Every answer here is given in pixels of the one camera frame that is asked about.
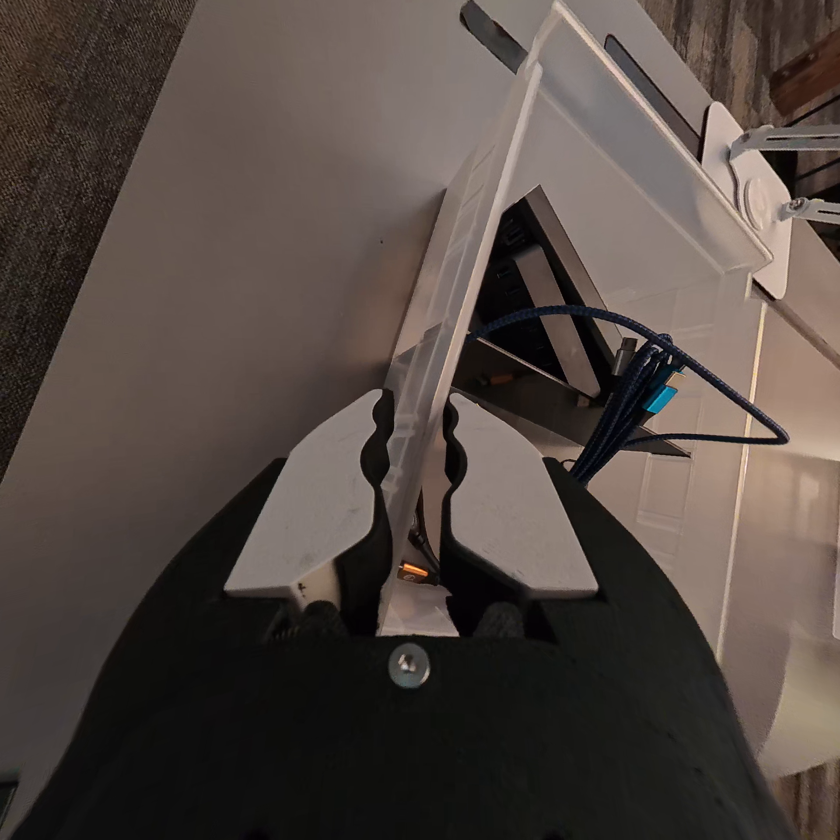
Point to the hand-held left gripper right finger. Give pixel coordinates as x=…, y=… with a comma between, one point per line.
x=518, y=518

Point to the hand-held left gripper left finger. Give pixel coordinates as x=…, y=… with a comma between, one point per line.
x=315, y=512

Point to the clear plastic storage box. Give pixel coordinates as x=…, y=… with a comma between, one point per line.
x=590, y=131
x=787, y=590

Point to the dark grey usb hub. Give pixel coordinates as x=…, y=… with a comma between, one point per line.
x=544, y=400

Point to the silver usb hub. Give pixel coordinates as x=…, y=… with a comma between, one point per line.
x=564, y=295

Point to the white board stand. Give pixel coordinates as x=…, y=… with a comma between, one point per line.
x=728, y=170

